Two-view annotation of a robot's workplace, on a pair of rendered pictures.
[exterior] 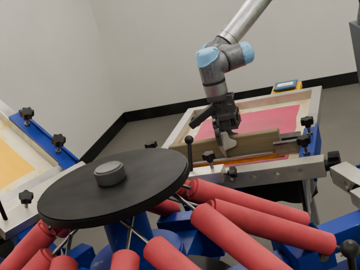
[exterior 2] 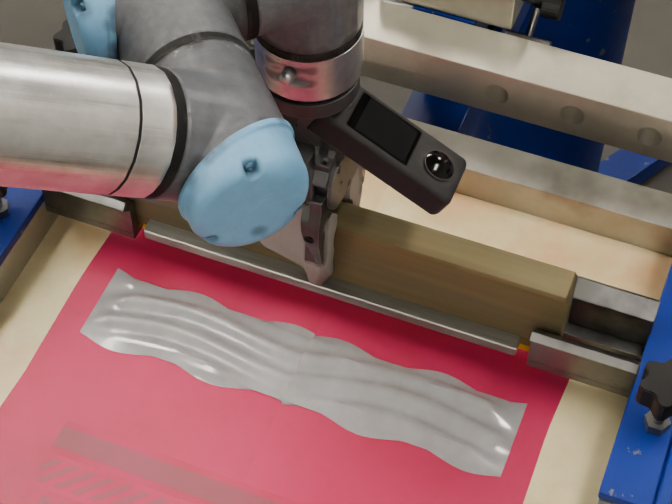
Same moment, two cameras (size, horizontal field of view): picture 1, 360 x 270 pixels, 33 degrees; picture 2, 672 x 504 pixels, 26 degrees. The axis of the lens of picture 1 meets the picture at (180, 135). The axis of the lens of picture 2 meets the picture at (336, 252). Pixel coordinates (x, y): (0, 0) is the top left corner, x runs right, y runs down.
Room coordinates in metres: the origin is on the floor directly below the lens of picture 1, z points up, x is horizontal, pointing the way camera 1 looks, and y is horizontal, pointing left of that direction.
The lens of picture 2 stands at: (2.64, -0.11, 1.94)
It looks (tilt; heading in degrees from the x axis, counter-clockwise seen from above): 52 degrees down; 182
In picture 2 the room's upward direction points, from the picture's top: straight up
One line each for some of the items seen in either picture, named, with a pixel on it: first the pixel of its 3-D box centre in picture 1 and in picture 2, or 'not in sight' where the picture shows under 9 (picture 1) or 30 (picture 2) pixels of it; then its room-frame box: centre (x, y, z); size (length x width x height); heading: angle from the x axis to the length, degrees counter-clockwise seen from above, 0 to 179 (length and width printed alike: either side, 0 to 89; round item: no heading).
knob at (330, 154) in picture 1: (330, 164); not in sight; (1.59, -0.39, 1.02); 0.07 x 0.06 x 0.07; 160
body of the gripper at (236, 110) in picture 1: (223, 111); (301, 125); (1.92, -0.16, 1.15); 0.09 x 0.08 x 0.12; 70
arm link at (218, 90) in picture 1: (215, 88); (307, 51); (1.92, -0.15, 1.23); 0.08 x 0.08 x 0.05
